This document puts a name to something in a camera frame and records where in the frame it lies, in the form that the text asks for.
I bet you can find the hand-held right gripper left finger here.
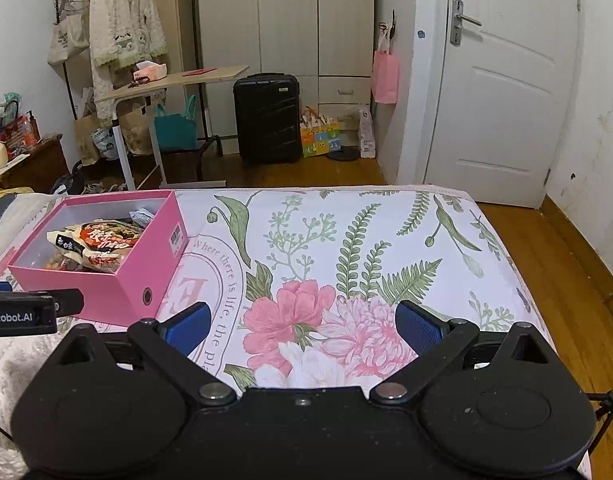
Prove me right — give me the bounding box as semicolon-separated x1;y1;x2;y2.
51;302;237;407

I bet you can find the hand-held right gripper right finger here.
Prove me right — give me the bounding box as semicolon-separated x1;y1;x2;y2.
370;301;557;405

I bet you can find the large clear peanut bag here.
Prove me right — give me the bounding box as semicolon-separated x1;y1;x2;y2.
40;252;85;272

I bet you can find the pink cardboard box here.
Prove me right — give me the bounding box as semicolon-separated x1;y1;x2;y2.
9;190;190;329

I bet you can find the beige instant noodle packet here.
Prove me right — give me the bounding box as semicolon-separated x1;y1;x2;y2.
46;219;148;274

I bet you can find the grey and yellow quilt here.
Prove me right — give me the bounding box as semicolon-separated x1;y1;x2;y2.
0;187;35;234

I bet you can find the wooden nightstand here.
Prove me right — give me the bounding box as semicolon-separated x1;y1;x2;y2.
0;134;70;193

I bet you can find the black bag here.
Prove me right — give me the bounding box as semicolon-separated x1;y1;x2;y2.
51;160;87;196

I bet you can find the red gift box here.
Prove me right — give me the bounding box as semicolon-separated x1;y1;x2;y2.
4;114;41;153

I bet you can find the brown paper bag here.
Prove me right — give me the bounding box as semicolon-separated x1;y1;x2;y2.
74;112;101;167
119;107;154;156

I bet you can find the white green plastic bag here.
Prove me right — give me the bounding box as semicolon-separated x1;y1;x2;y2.
91;127;120;161

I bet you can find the teal tote bag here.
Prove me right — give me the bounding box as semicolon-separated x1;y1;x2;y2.
154;95;200;152

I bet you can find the black tripod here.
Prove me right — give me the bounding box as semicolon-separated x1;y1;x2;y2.
586;389;613;456

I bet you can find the black clothes rack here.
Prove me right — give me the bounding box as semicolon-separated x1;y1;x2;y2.
54;0;222;161

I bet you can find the colourful gift bag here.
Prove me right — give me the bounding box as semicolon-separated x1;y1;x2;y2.
300;107;341;157

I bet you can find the black suitcase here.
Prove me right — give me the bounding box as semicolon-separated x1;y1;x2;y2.
233;73;303;165

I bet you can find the rolling wooden side table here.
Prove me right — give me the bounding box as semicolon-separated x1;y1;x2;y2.
95;65;250;192

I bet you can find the pink gift bag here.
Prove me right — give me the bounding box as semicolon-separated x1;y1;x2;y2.
371;37;401;105

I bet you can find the canvas tote bag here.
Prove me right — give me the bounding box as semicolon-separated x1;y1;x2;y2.
47;12;90;66

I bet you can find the white door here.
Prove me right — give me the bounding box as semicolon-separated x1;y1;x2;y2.
426;0;582;209

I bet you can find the pink tissue box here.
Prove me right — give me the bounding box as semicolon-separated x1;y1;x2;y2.
135;61;168;81

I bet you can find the cream knitted cardigan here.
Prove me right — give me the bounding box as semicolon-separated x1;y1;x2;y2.
89;0;168;121

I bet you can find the white wardrobe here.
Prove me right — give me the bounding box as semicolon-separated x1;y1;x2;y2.
196;0;376;156

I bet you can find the metal door handle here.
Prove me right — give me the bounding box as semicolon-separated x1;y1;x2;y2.
450;0;482;46

